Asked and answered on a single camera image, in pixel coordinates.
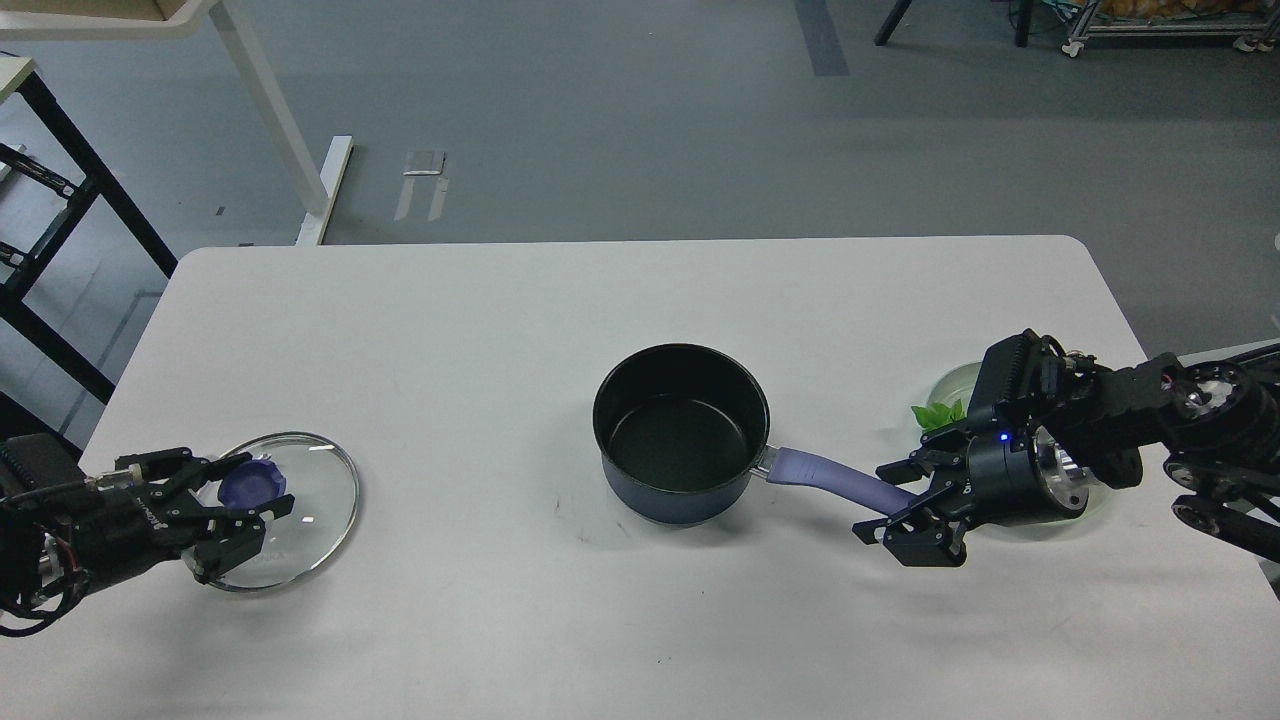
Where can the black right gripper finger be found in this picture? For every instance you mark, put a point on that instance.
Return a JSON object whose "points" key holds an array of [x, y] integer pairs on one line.
{"points": [[923, 535], [938, 464]]}

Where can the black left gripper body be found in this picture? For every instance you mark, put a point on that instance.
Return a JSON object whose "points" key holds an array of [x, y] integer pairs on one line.
{"points": [[111, 536]]}

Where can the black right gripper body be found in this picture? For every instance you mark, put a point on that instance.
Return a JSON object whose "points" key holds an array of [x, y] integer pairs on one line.
{"points": [[1018, 479]]}

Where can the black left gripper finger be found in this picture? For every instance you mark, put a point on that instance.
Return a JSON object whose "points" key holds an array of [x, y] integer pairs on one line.
{"points": [[171, 469], [226, 539]]}

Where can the blue saucepan with purple handle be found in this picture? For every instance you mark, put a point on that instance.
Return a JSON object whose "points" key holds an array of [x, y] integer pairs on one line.
{"points": [[683, 428]]}

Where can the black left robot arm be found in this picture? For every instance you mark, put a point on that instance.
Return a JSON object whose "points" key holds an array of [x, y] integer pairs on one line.
{"points": [[37, 589]]}

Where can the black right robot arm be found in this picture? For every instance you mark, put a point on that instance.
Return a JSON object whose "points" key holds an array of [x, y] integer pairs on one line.
{"points": [[1045, 425]]}

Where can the orange toy carrot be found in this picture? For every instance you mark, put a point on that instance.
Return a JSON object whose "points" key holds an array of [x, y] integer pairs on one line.
{"points": [[937, 415]]}

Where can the translucent green plate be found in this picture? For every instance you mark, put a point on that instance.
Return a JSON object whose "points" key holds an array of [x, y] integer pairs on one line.
{"points": [[959, 383]]}

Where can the black metal rack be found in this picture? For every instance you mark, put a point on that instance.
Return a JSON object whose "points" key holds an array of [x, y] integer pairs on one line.
{"points": [[76, 198]]}

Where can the metal cart with casters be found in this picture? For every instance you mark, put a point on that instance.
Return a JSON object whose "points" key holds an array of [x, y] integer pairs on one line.
{"points": [[1250, 25]]}

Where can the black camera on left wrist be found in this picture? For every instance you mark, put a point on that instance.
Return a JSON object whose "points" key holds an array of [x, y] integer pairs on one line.
{"points": [[34, 462]]}

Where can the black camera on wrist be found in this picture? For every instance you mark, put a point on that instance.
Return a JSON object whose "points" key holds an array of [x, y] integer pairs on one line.
{"points": [[34, 462], [1018, 379]]}

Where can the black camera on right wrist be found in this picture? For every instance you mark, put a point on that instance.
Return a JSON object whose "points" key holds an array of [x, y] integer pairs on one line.
{"points": [[1018, 379]]}

